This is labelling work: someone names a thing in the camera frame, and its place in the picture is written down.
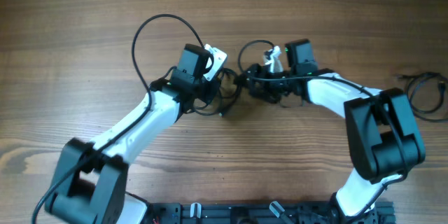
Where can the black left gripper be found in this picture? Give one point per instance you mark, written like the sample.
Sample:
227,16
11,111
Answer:
208,96

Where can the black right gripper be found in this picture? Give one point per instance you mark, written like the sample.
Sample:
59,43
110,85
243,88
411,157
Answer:
255,80

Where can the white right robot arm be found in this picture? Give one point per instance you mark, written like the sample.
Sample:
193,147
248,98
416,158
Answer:
383,137

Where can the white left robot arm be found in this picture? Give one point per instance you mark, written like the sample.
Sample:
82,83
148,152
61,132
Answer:
90,180

